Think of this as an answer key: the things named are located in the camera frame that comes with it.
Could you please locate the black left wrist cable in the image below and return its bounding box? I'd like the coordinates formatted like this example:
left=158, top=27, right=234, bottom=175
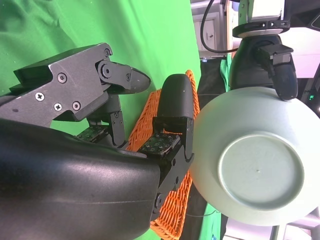
left=200, top=0, right=240, bottom=54

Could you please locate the orange wicker basket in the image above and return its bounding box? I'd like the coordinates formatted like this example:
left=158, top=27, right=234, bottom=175
left=124, top=69, right=201, bottom=240

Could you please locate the black fabric backdrop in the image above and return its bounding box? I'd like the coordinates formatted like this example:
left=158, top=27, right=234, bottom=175
left=186, top=56, right=232, bottom=240

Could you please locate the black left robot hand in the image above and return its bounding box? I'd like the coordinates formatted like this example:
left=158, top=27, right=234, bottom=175
left=228, top=33, right=300, bottom=101

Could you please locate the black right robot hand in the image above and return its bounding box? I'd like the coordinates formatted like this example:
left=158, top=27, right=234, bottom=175
left=0, top=42, right=195, bottom=240

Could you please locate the grey round bowl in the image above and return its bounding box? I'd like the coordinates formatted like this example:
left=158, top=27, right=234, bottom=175
left=188, top=86, right=320, bottom=227

